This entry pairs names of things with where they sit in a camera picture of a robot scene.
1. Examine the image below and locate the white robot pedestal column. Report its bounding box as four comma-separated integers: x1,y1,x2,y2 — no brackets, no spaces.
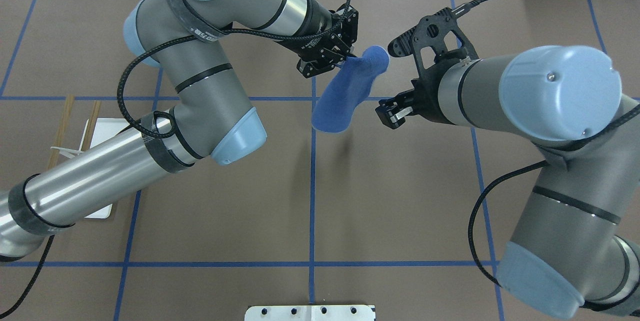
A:
244,304,377,321

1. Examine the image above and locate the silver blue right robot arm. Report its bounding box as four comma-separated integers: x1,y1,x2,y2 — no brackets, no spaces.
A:
375,45,639,320

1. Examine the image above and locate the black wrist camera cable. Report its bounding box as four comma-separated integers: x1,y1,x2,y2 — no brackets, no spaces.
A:
450,0,640,287

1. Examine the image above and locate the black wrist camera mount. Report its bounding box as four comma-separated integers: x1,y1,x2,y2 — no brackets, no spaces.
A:
387,2,479,87

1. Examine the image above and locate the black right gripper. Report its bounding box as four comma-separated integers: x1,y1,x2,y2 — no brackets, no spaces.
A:
375,78,446,130

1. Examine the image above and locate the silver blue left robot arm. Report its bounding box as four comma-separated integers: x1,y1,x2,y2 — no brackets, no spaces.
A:
0,0,359,263

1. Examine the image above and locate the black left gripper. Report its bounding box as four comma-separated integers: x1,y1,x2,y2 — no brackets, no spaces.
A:
297,7,359,78

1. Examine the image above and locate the blue towel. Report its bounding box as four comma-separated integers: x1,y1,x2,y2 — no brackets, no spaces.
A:
311,45,390,134

